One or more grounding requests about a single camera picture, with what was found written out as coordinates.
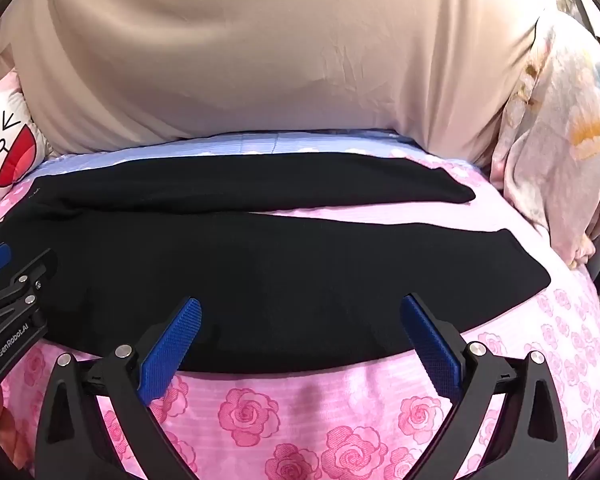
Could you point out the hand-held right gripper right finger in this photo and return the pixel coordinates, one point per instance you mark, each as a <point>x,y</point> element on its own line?
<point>427,347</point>

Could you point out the cat face print pillow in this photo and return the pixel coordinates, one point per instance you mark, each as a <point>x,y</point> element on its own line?
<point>0,125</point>

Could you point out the pale floral blanket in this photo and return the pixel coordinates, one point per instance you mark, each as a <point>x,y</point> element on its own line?
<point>555,125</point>

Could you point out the black pants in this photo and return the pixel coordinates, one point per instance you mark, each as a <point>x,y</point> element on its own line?
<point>280,285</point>

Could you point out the pink rose print bedsheet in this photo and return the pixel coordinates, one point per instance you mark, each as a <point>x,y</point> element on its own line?
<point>290,420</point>

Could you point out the beige cloth cover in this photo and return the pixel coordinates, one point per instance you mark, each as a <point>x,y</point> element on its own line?
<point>280,60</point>

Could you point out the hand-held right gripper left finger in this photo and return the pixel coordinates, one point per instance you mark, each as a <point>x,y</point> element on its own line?
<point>172,347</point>

